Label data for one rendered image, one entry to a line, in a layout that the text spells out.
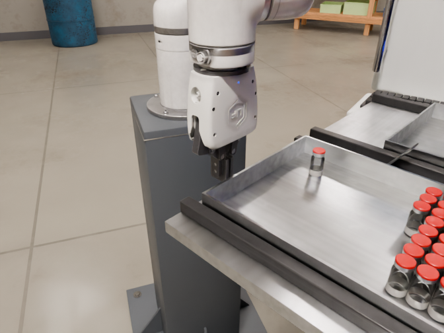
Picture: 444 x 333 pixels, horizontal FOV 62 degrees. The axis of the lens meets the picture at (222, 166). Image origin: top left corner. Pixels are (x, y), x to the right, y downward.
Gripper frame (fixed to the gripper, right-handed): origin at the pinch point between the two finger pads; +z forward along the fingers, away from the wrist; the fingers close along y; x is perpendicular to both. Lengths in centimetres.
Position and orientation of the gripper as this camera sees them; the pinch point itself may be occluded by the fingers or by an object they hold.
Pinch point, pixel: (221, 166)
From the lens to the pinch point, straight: 56.2
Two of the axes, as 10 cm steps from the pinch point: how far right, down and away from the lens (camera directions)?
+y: 6.9, -3.7, 6.2
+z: 0.0, 8.6, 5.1
